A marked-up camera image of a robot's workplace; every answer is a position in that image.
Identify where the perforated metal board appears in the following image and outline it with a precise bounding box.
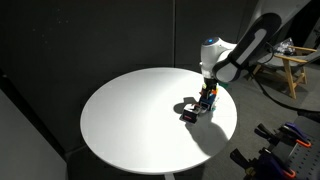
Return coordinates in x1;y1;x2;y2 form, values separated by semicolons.
286;139;320;180

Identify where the crumpled plastic bag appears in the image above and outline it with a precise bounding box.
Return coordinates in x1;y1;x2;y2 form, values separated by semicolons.
274;37;297;56

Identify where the blue square toy cube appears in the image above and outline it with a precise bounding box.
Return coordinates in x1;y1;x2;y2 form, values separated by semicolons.
198;93;219;113

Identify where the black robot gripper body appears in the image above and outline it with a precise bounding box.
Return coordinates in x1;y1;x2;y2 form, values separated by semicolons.
202;77;218;89

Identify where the wooden folding chair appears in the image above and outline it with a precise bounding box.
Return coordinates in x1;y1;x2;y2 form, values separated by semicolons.
251;45;318;100

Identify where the purple black spring clamp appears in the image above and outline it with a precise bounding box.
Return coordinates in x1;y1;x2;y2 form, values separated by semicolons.
254;121;313;149
229;147;298;180

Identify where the black checkered square toy cube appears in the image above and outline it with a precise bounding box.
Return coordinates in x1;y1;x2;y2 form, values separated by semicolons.
182;103;203;125

